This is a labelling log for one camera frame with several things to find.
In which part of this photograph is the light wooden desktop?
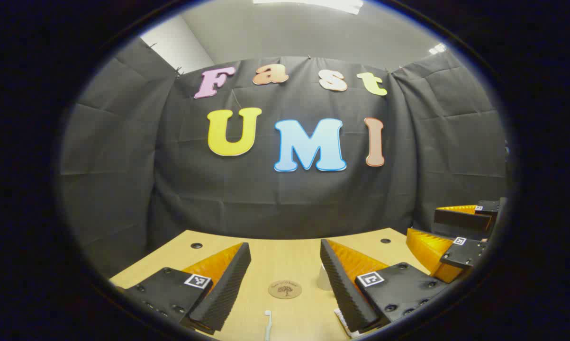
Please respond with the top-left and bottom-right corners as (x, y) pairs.
(109, 228), (432, 341)

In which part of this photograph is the white toothpaste tube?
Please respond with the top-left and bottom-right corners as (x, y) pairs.
(334, 307), (361, 339)

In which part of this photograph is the white cup with wooden handle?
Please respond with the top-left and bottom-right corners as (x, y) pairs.
(317, 264), (335, 291)

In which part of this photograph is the round cork coaster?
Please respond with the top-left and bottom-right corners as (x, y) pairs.
(268, 280), (303, 299)

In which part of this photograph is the long ceiling light panel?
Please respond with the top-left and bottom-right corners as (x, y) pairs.
(253, 0), (364, 15)

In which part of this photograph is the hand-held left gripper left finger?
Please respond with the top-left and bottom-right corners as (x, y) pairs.
(124, 242), (252, 336)

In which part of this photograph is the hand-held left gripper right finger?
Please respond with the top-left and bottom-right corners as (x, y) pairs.
(320, 238), (449, 334)

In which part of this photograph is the black backdrop cloth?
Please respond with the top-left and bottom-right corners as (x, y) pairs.
(57, 38), (510, 280)

